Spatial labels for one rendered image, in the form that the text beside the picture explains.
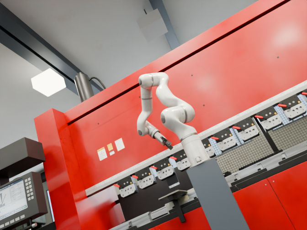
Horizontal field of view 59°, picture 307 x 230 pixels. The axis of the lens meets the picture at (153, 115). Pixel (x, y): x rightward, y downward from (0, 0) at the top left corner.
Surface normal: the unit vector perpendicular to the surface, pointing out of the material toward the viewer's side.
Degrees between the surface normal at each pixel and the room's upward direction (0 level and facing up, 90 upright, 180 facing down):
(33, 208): 90
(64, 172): 90
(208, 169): 90
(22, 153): 90
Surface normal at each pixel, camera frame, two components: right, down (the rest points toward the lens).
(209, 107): -0.36, -0.28
